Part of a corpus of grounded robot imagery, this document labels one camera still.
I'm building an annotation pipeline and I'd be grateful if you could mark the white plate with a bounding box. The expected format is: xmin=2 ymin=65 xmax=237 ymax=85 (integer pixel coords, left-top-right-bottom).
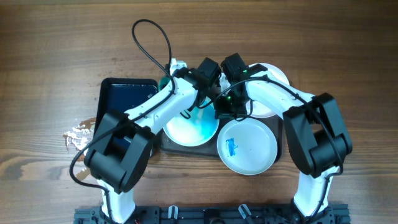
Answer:
xmin=219 ymin=62 xmax=290 ymax=119
xmin=163 ymin=104 xmax=220 ymax=147
xmin=216 ymin=118 xmax=278 ymax=175

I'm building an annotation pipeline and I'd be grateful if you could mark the green yellow sponge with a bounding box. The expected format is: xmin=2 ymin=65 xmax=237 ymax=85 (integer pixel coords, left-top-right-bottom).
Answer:
xmin=158 ymin=76 xmax=170 ymax=91

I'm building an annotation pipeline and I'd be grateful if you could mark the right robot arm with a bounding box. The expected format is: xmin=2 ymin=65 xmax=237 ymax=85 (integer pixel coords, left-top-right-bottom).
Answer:
xmin=215 ymin=54 xmax=353 ymax=223

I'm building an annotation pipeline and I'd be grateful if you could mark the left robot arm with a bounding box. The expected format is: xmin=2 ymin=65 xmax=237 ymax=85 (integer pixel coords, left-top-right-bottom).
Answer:
xmin=84 ymin=58 xmax=221 ymax=223

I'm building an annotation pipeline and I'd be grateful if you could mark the dark brown serving tray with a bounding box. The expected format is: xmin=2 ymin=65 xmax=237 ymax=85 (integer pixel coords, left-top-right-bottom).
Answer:
xmin=154 ymin=105 xmax=284 ymax=161

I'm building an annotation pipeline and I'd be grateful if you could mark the black water tray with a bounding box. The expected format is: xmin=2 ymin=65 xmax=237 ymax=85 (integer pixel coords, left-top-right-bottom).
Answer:
xmin=94 ymin=78 xmax=158 ymax=134

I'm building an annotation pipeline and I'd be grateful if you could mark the white plate bottom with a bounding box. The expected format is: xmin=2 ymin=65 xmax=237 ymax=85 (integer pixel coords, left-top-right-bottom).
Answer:
xmin=216 ymin=118 xmax=278 ymax=175

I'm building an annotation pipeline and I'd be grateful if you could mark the left black cable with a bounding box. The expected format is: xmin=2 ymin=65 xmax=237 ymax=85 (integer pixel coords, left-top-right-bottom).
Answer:
xmin=68 ymin=19 xmax=175 ymax=223

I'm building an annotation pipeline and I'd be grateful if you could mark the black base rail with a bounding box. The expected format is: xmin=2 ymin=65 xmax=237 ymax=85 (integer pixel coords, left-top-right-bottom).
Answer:
xmin=73 ymin=204 xmax=351 ymax=224

